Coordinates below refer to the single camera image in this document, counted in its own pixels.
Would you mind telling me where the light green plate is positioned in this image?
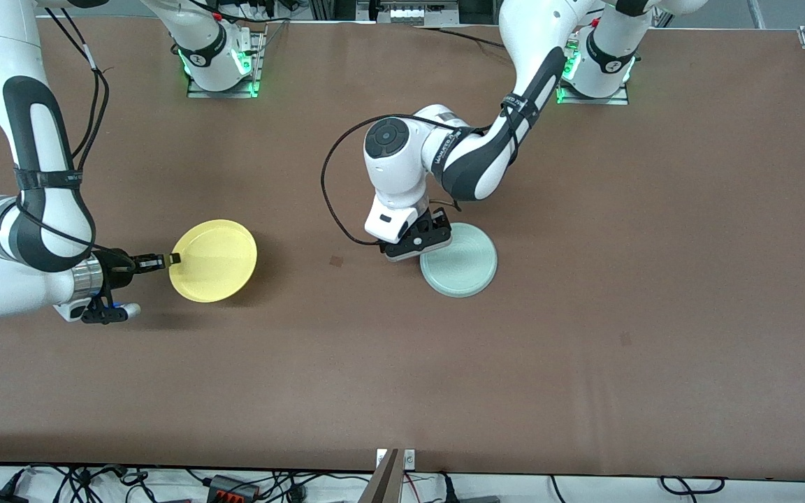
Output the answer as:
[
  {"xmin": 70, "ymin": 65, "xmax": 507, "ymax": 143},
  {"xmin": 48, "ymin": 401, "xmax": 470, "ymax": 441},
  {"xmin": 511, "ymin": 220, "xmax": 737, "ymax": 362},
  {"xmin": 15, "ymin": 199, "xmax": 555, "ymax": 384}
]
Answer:
[{"xmin": 420, "ymin": 222, "xmax": 498, "ymax": 298}]

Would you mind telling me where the yellow plate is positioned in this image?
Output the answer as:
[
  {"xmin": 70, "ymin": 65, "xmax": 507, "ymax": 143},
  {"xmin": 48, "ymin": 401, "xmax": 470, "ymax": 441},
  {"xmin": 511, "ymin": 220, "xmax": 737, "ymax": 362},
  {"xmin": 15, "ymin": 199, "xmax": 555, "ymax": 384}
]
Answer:
[{"xmin": 168, "ymin": 219, "xmax": 258, "ymax": 303}]

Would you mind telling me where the black box with orange connectors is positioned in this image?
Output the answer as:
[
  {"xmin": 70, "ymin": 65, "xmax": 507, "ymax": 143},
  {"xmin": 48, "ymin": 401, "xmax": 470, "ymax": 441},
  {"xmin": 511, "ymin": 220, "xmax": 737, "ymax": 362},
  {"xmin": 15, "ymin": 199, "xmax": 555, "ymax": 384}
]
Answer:
[{"xmin": 207, "ymin": 475, "xmax": 261, "ymax": 501}]

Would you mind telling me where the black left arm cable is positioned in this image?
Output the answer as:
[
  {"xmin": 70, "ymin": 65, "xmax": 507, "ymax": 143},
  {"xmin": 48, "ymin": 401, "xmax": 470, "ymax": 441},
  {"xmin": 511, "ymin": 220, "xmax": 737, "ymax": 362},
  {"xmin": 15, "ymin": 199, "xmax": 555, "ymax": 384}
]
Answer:
[{"xmin": 321, "ymin": 114, "xmax": 477, "ymax": 247}]

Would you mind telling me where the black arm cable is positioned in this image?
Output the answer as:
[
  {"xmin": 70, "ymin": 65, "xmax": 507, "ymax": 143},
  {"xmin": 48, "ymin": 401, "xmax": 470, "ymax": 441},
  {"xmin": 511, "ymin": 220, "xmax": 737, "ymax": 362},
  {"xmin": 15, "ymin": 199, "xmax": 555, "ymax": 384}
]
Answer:
[
  {"xmin": 321, "ymin": 114, "xmax": 477, "ymax": 247},
  {"xmin": 15, "ymin": 6, "xmax": 139, "ymax": 275}
]

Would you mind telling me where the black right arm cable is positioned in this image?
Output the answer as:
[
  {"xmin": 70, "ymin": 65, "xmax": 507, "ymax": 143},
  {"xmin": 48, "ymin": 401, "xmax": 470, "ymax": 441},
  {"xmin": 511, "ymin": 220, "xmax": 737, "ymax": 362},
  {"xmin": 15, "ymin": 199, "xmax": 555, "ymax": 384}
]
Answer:
[{"xmin": 15, "ymin": 6, "xmax": 139, "ymax": 275}]

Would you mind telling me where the long black table cable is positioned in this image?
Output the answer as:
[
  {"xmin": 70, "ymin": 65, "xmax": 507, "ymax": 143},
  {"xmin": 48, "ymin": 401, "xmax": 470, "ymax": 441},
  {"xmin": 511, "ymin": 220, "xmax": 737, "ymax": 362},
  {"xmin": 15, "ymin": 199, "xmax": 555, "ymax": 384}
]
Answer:
[{"xmin": 413, "ymin": 27, "xmax": 505, "ymax": 50}]

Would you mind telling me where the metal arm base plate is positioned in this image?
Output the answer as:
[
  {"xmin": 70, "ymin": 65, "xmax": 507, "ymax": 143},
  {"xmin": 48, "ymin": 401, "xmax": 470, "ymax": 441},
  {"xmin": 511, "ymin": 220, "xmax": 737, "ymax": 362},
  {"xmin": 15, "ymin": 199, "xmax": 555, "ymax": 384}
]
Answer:
[
  {"xmin": 187, "ymin": 31, "xmax": 264, "ymax": 99},
  {"xmin": 556, "ymin": 42, "xmax": 630, "ymax": 105}
]

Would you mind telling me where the aluminium frame rack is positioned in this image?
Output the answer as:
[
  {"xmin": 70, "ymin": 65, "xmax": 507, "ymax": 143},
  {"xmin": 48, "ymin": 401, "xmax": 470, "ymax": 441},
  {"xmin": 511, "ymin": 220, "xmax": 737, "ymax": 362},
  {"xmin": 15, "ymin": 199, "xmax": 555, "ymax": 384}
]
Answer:
[{"xmin": 310, "ymin": 0, "xmax": 508, "ymax": 26}]

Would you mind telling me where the grey camera stand post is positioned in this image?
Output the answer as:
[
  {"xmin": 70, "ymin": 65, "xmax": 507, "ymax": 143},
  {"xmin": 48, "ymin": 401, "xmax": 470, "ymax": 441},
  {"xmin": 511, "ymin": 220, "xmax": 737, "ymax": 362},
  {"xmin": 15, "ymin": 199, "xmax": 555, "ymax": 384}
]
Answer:
[{"xmin": 358, "ymin": 449, "xmax": 401, "ymax": 503}]

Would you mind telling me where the black looped floor cable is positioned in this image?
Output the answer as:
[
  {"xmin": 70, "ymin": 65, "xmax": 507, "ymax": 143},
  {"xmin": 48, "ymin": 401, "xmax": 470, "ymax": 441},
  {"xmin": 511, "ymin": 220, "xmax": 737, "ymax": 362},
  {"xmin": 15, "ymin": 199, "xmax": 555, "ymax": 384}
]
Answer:
[{"xmin": 660, "ymin": 476, "xmax": 726, "ymax": 496}]

